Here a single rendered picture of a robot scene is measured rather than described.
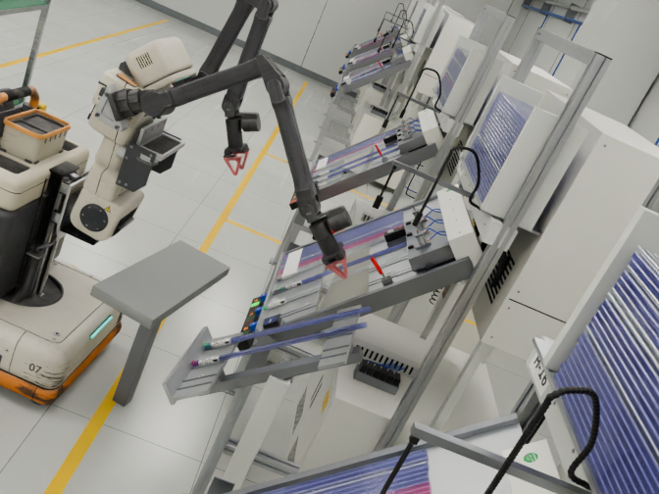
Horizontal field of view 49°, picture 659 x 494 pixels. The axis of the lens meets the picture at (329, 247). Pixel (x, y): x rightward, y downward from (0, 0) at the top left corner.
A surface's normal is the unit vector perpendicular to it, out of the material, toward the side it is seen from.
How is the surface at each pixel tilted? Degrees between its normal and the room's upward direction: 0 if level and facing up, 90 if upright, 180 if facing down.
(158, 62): 90
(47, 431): 0
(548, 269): 90
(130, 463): 0
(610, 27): 90
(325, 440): 90
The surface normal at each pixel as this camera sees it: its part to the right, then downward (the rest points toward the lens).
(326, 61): -0.07, 0.36
